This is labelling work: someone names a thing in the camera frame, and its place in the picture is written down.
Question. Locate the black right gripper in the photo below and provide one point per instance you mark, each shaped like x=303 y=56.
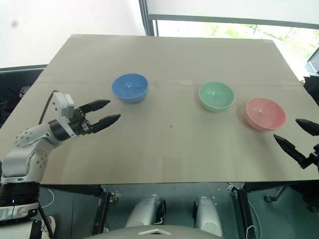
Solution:
x=314 y=155

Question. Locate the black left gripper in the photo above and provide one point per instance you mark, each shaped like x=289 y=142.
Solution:
x=79 y=123

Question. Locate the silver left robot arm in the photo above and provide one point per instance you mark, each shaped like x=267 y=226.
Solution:
x=17 y=159

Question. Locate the blue plastic bowl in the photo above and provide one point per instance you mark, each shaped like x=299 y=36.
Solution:
x=129 y=88

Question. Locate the pink-red plastic bowl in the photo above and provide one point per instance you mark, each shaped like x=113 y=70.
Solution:
x=265 y=114

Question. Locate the black office chair base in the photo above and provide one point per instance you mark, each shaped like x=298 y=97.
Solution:
x=281 y=193

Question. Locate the black desk with clutter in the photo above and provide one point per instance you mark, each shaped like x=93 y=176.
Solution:
x=15 y=87

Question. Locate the green plastic bowl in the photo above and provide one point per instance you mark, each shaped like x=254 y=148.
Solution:
x=216 y=97

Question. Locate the black table leg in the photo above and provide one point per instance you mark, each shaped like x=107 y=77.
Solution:
x=244 y=211
x=101 y=209

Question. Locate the silver left robot leg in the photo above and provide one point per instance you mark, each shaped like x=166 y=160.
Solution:
x=145 y=211

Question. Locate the silver robot leg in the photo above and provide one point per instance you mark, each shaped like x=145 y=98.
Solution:
x=208 y=216
x=145 y=211

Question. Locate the silver right robot leg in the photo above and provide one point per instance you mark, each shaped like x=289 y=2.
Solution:
x=208 y=216

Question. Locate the white sneaker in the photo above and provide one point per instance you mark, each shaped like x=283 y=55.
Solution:
x=49 y=224

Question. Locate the grey robot torso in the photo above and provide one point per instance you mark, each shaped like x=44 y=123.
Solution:
x=154 y=232

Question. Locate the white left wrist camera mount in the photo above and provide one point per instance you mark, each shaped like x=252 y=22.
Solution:
x=61 y=104

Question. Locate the dark window frame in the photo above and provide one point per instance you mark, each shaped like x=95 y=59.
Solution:
x=148 y=17

